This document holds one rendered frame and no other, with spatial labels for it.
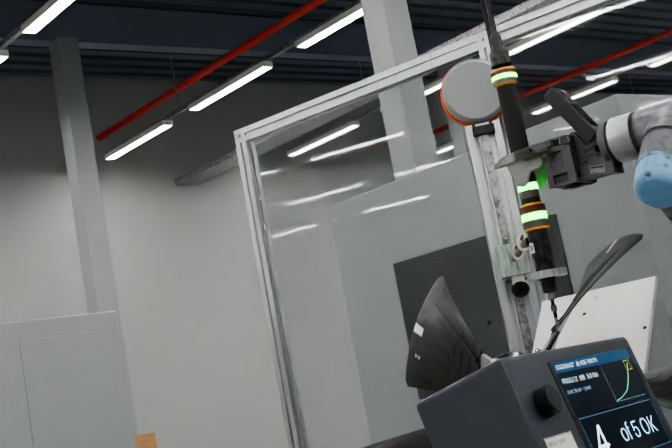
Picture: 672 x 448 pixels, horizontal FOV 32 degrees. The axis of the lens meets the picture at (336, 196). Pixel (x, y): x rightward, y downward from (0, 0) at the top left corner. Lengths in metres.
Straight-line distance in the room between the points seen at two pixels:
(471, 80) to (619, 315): 0.71
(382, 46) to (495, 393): 7.45
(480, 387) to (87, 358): 6.62
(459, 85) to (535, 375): 1.70
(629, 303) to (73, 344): 5.60
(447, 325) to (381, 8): 6.41
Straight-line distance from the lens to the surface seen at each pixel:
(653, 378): 1.88
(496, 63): 2.03
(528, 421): 1.07
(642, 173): 1.77
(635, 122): 1.88
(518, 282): 2.56
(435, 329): 2.23
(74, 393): 7.57
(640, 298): 2.36
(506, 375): 1.07
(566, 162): 1.93
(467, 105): 2.73
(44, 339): 7.53
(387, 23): 8.44
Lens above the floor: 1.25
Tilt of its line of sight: 10 degrees up
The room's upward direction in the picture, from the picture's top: 11 degrees counter-clockwise
